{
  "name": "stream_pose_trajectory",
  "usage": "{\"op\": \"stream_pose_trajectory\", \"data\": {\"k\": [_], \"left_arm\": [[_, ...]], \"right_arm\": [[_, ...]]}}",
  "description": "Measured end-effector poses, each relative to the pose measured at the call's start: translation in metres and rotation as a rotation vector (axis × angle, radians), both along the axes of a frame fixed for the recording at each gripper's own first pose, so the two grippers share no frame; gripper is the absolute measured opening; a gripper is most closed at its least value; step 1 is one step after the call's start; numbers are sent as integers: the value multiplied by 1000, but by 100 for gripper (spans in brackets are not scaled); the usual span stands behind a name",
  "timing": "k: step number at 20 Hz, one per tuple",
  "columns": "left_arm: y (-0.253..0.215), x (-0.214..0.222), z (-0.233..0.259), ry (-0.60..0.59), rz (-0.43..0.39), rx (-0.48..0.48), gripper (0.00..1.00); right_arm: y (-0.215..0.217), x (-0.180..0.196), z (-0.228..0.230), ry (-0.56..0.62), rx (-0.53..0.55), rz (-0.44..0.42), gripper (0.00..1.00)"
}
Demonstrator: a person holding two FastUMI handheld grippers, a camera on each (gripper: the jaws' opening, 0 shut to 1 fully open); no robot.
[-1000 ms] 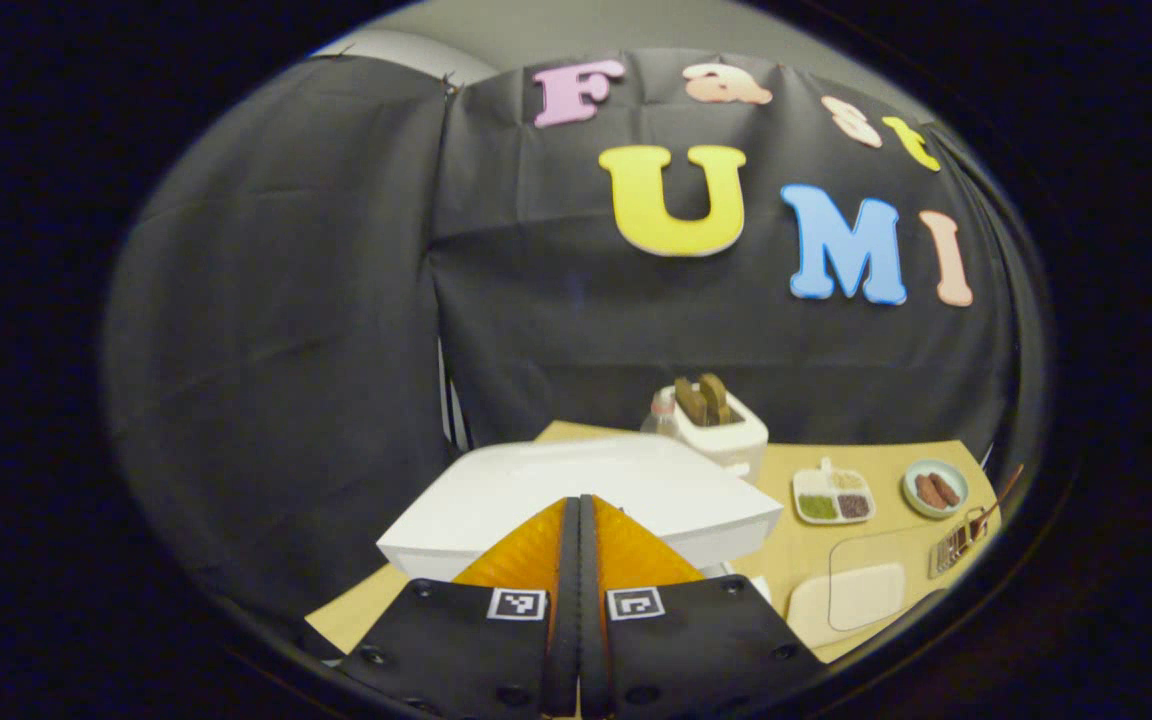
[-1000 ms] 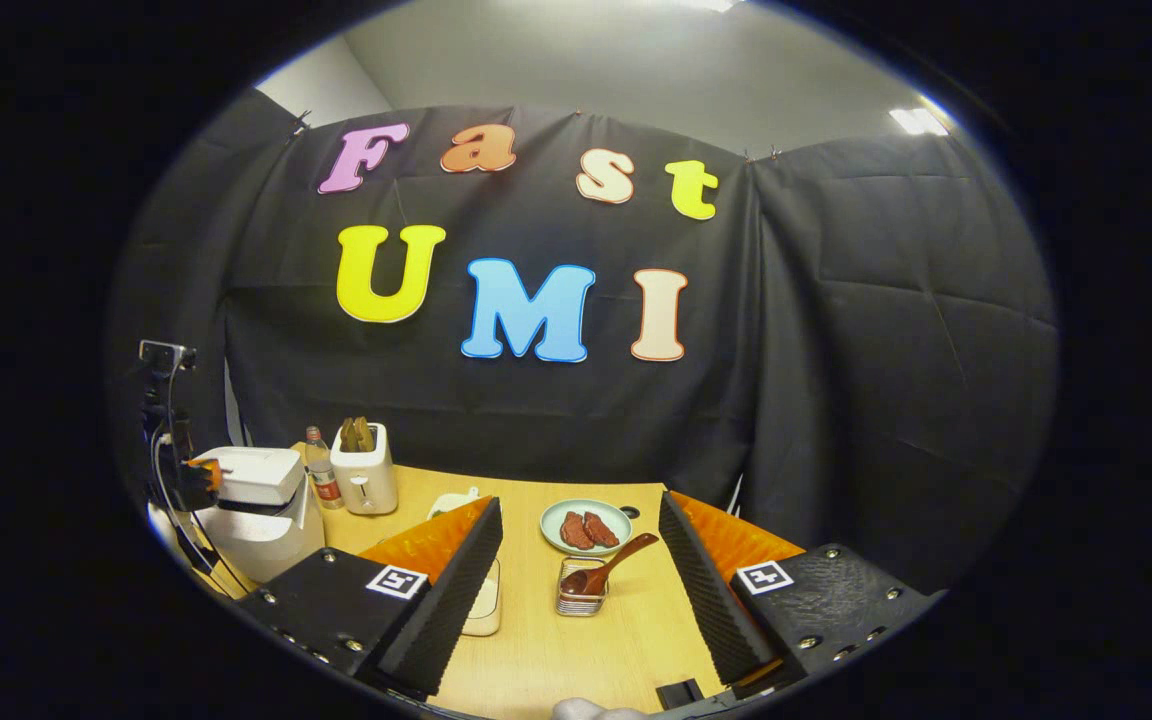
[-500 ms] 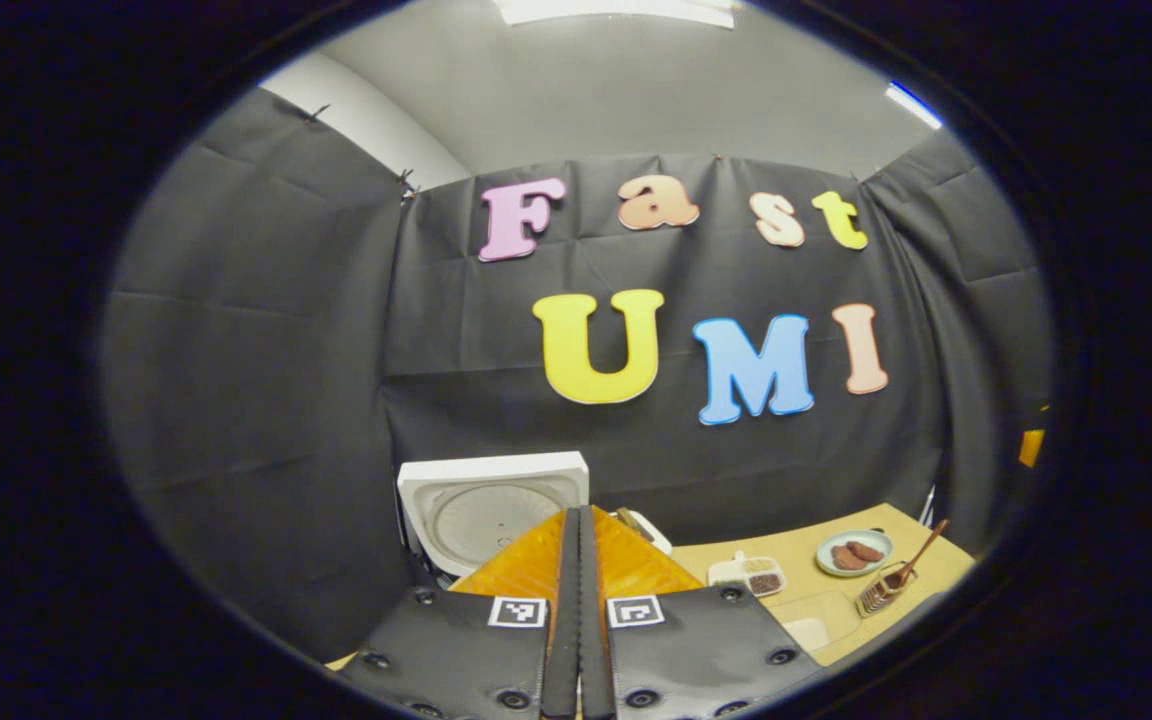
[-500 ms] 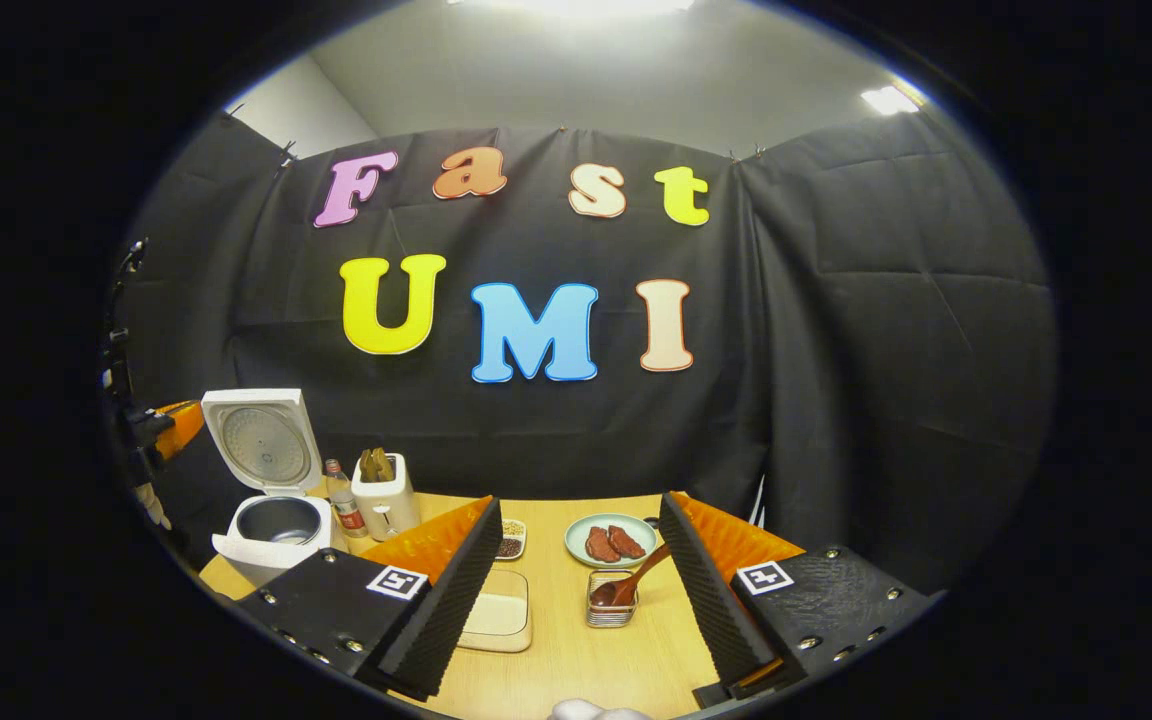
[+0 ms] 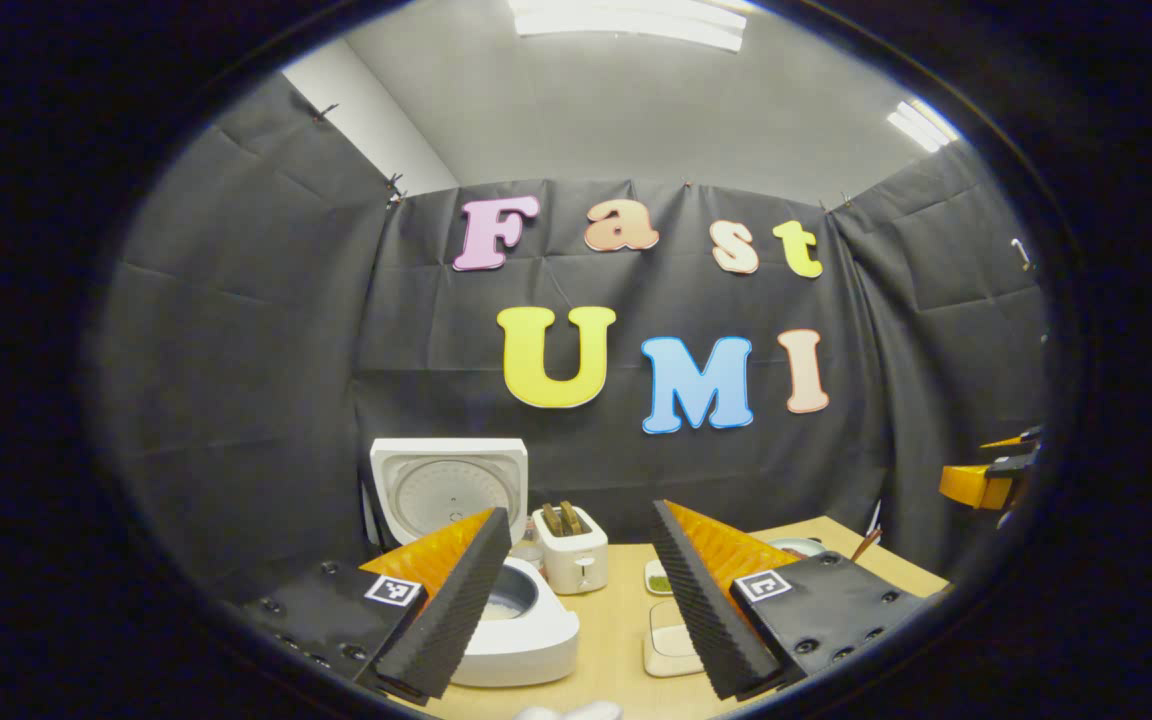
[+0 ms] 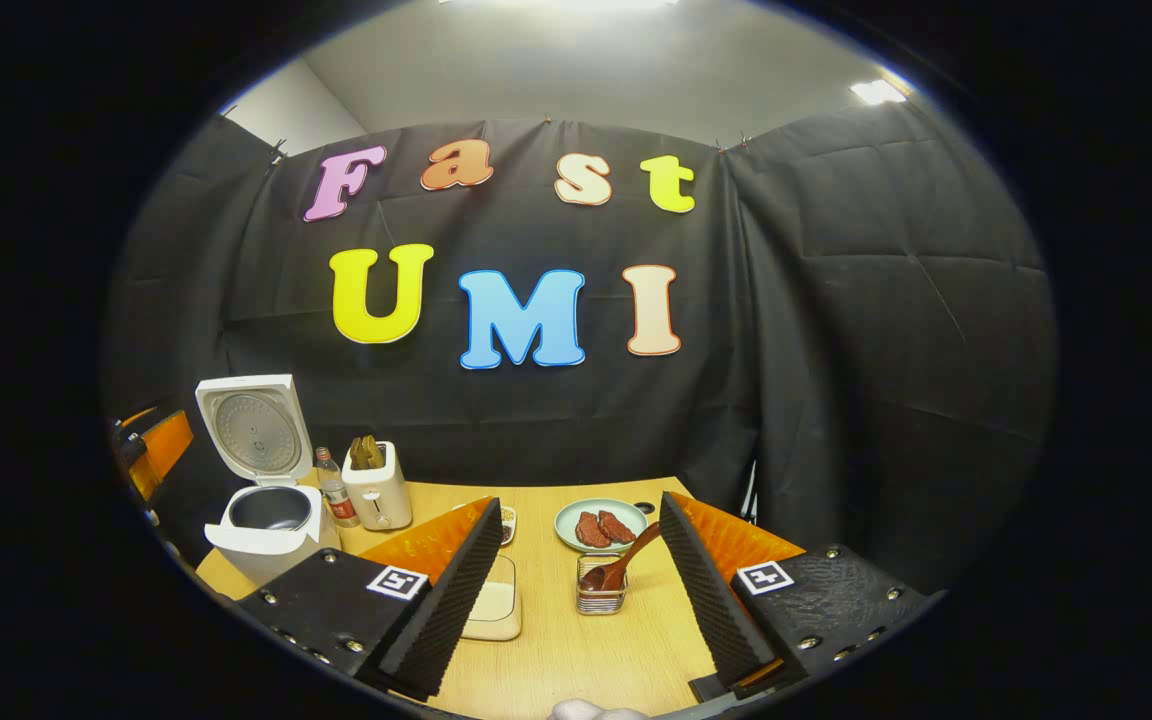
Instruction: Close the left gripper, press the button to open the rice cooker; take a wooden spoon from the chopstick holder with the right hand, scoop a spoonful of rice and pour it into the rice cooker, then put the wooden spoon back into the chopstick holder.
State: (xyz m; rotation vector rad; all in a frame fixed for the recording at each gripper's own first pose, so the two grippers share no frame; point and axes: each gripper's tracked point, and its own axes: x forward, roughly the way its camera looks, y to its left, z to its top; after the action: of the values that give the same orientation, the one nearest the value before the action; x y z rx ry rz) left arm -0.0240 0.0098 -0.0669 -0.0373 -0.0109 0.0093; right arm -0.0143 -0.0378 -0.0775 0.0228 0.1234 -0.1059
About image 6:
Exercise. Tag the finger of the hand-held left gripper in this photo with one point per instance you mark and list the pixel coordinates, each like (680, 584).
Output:
(136, 415)
(171, 445)

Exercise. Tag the white toaster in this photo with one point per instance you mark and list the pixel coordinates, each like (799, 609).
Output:
(381, 500)

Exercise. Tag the black backdrop cloth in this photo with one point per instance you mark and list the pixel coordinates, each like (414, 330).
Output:
(836, 350)

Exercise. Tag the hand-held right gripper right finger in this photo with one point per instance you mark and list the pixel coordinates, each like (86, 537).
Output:
(711, 610)

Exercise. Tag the clear plastic water bottle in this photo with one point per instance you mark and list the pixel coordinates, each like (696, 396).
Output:
(336, 495)

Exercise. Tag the white rice cooker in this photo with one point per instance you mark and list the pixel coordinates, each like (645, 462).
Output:
(266, 540)

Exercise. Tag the clear plastic rice container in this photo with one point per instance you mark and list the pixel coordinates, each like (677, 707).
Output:
(496, 625)

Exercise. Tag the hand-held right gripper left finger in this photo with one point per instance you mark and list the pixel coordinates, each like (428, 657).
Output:
(441, 620)

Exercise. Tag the red meat slice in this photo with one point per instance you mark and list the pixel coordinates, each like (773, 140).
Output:
(618, 526)
(591, 530)

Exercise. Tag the white divided grain dish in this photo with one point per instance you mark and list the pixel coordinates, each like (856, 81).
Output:
(508, 525)

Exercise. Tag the brown toast slice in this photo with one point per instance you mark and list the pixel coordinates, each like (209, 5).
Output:
(374, 452)
(358, 455)

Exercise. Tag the dark wooden spoon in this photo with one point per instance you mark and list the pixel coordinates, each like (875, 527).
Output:
(636, 550)

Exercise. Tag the metal backdrop stand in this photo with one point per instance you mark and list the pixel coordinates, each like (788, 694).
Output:
(751, 495)

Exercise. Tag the small ceiling light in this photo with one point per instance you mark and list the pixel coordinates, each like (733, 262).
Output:
(878, 92)

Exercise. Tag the pale green plate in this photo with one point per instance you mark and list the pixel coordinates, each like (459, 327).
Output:
(571, 522)

